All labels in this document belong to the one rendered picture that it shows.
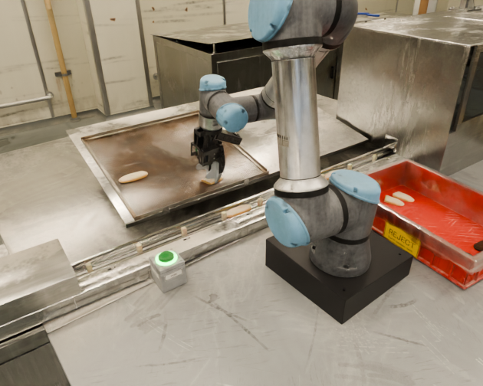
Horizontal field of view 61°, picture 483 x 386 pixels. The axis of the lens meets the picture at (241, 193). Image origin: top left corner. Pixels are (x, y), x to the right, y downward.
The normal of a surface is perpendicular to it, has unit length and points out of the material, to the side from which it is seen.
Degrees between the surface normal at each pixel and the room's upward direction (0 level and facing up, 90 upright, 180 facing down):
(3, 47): 90
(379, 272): 4
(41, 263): 0
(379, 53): 90
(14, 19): 90
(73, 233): 0
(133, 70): 90
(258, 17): 80
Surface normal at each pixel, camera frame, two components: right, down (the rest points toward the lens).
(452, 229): -0.02, -0.86
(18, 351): 0.56, 0.41
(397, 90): -0.83, 0.30
